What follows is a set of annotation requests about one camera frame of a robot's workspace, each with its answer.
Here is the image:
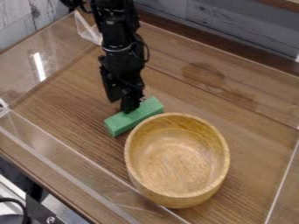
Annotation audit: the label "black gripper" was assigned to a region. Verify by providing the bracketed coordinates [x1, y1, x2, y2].
[98, 40, 147, 114]

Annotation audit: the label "green rectangular block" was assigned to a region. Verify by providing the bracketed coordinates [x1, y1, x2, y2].
[104, 96, 164, 137]

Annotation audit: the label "brown wooden bowl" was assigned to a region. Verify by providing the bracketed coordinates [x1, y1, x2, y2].
[124, 112, 230, 208]

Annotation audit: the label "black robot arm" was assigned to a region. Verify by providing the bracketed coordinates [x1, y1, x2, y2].
[60, 0, 150, 114]

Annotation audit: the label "clear acrylic tray walls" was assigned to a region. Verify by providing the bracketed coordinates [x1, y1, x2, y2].
[0, 15, 299, 224]

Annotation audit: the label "clear acrylic corner bracket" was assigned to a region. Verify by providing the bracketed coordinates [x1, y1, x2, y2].
[75, 10, 103, 46]

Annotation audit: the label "black metal table bracket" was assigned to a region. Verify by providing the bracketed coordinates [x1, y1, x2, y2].
[26, 195, 67, 224]

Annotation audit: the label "black cable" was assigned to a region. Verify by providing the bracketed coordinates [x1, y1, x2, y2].
[0, 197, 31, 224]

